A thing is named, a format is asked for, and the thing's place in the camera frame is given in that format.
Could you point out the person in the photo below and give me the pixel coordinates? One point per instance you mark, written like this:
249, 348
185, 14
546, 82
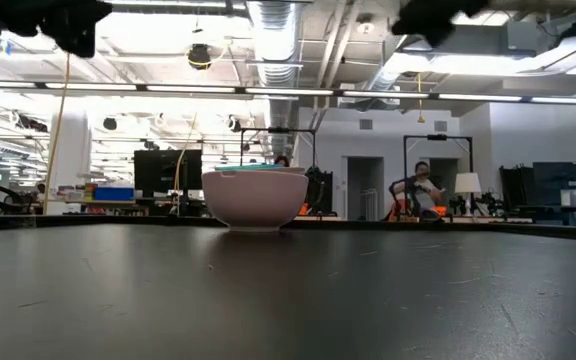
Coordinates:
424, 192
282, 161
41, 192

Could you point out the white table lamp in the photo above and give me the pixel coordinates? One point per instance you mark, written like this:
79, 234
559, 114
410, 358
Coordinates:
468, 185

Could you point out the black equipment stand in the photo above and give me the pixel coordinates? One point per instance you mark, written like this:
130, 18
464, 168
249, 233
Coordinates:
553, 185

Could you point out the black background robot arm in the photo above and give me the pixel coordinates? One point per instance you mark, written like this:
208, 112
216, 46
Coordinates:
320, 192

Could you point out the grey wall vent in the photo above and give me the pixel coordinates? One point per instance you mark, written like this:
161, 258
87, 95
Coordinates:
366, 124
440, 125

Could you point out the long ceiling light strip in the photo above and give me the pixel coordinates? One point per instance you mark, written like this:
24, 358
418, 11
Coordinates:
288, 91

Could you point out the black metal frame rig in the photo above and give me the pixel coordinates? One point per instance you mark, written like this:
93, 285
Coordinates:
438, 137

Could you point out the silver ribbed ventilation duct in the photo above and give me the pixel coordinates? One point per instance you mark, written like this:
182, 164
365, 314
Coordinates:
275, 45

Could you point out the black monitor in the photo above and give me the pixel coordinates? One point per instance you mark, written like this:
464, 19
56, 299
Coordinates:
160, 172

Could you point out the blue plastic bowl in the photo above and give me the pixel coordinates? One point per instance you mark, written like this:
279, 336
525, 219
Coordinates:
248, 167

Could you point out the blue storage bin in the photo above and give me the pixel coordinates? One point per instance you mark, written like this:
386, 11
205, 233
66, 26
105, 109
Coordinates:
114, 193

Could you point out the black ceiling dome camera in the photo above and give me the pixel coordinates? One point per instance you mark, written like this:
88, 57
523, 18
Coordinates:
199, 56

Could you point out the pink ceramic bowl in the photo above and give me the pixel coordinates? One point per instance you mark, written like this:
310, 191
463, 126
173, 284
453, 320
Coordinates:
254, 200

